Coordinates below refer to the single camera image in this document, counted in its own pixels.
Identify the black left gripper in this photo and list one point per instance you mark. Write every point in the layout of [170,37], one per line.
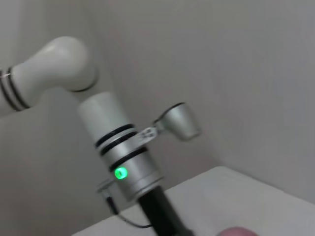
[165,216]

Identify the pink peach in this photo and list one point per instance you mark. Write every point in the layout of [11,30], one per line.
[238,231]

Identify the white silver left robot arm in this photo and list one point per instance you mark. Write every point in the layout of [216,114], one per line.
[108,123]

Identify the left arm silver camera bracket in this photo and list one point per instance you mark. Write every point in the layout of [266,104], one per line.
[146,134]

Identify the left wrist silver black camera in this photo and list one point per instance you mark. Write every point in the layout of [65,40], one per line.
[180,123]

